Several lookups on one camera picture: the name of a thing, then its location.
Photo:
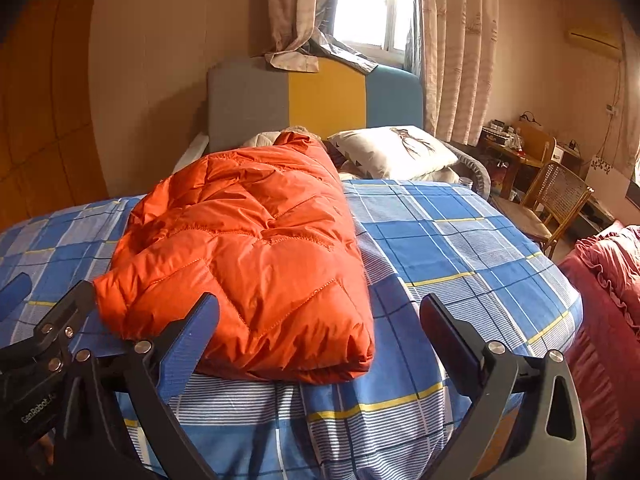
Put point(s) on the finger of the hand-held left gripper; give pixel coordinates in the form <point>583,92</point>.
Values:
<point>65,310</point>
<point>12,292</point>

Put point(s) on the wall air conditioner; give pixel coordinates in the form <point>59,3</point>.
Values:
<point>592,39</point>

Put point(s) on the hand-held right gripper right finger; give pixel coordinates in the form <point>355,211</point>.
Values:
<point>452,342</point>

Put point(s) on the wooden wardrobe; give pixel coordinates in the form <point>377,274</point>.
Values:
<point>45,110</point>

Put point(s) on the wicker chair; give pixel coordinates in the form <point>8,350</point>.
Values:
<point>565,195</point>

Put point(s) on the short patterned curtain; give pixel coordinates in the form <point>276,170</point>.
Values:
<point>295,10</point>

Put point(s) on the beige bed side rail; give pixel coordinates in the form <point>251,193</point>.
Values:
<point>192,152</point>

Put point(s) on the orange down jacket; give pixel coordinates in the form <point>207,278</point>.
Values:
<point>240,250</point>

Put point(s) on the small white cabinet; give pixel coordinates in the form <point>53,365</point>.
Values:
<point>569,154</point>

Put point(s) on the white printed pillow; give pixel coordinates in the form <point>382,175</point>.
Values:
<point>390,152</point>

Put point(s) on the yellow wooden chair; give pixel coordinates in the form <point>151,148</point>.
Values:
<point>537,142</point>

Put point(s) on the wooden desk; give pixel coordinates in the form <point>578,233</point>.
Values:
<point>500,155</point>

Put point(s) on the grey woven bed guard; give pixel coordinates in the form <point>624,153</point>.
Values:
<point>475,170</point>

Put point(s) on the blue plaid bed sheet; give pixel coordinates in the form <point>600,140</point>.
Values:
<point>450,250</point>

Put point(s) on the long patterned curtain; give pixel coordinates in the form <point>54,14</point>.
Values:
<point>460,50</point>

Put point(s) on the grey yellow blue headboard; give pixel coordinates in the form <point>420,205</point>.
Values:
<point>250,105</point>

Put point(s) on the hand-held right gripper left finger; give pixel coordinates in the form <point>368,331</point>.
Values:
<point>185,347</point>

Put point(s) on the window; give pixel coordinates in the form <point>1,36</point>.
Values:
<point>375,5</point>

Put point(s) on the white board with plant print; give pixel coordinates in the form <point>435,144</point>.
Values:
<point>610,182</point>

